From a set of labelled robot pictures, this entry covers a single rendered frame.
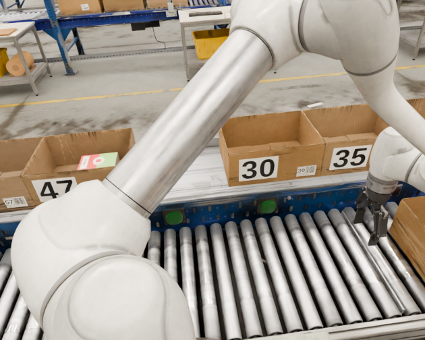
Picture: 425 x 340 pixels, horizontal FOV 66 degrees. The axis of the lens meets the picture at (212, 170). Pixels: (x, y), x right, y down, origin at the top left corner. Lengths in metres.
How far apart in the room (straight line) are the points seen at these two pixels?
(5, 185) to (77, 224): 0.96
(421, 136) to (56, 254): 0.77
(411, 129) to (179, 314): 0.66
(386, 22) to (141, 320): 0.55
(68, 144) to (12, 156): 0.26
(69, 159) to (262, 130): 0.92
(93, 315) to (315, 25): 0.54
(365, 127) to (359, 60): 1.16
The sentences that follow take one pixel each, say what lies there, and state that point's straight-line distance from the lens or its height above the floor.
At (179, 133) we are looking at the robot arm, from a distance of 0.56.
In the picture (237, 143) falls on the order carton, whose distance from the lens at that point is 1.61.
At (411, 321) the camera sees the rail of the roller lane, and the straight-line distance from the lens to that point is 1.30.
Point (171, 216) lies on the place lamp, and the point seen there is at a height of 0.83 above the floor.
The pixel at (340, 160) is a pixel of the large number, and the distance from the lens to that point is 1.46.
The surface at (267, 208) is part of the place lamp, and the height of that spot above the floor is 0.81.
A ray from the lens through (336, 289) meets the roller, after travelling 1.28.
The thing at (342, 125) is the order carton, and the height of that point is 0.94.
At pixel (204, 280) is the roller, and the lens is 1.24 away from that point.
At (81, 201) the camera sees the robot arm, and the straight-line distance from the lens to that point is 0.54.
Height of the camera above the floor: 1.77
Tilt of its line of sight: 37 degrees down
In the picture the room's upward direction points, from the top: 4 degrees counter-clockwise
